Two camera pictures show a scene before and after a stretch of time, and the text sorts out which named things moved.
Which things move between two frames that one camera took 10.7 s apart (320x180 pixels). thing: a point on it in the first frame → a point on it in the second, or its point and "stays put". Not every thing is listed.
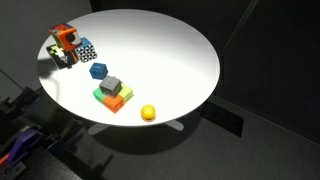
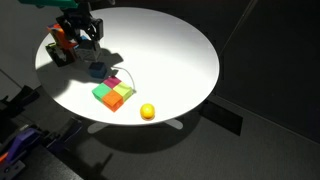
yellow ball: x=148 y=113 stays put
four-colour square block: x=112 y=93 stays put
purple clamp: x=22 y=144 stays put
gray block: x=110 y=86 → x=88 y=51
